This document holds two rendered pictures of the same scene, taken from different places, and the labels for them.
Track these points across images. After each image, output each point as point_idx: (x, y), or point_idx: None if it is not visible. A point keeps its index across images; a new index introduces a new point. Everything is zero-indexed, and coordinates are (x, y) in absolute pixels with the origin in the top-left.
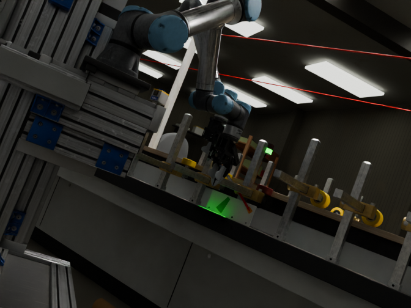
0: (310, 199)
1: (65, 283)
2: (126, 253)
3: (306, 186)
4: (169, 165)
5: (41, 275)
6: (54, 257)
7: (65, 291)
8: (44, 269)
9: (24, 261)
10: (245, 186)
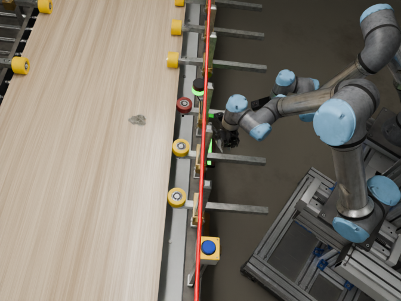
0: (176, 67)
1: (280, 223)
2: None
3: (217, 60)
4: (211, 202)
5: (284, 243)
6: (257, 272)
7: (287, 212)
8: (276, 254)
9: (286, 267)
10: (208, 115)
